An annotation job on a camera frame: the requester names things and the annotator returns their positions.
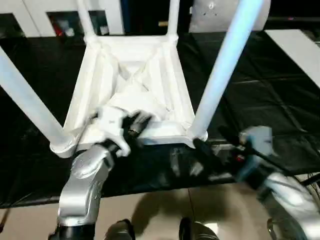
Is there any light grey cushion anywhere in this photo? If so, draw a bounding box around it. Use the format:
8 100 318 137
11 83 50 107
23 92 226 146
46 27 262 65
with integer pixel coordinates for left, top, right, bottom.
189 0 272 33

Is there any dark robot foot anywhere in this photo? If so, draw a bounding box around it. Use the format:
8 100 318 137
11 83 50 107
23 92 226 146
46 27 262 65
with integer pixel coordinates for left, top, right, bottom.
179 217 218 240
105 219 136 240

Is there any dark left robot foot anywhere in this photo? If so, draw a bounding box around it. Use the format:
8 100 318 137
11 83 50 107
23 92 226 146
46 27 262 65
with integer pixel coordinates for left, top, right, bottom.
105 219 136 240

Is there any white glass-door cabinet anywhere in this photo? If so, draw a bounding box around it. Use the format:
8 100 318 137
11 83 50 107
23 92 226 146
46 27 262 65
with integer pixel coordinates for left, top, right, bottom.
0 0 126 38

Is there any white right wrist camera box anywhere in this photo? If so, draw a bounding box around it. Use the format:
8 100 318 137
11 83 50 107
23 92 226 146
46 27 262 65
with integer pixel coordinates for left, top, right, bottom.
237 126 275 181

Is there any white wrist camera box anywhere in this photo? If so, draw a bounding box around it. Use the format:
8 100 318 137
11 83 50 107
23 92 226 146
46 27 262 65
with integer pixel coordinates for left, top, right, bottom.
237 126 275 181
92 106 132 157

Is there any black work mat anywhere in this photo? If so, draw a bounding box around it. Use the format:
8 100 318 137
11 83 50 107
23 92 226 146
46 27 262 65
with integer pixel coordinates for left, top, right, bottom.
0 30 320 208

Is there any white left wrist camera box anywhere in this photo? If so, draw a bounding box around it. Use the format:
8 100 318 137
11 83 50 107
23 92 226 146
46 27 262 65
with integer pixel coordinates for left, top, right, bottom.
92 106 132 157

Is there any white plastic table top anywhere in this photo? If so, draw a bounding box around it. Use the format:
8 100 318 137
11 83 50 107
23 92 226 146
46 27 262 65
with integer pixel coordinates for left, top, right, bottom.
50 34 208 158

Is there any white plastic table leg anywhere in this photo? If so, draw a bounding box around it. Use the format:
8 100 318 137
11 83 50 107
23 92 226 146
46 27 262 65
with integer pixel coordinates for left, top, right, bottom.
0 47 71 153
189 0 265 143
166 0 181 40
75 0 98 43

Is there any dark right robot foot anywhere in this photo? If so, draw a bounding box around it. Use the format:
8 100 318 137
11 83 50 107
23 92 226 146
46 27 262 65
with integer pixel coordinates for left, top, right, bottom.
179 217 218 240

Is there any black cabinet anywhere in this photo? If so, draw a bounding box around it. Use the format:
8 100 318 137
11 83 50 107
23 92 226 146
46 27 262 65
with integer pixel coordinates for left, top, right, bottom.
122 0 193 36

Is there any white flat board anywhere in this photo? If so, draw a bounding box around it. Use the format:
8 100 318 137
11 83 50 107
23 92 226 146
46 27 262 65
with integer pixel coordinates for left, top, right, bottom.
265 29 320 88

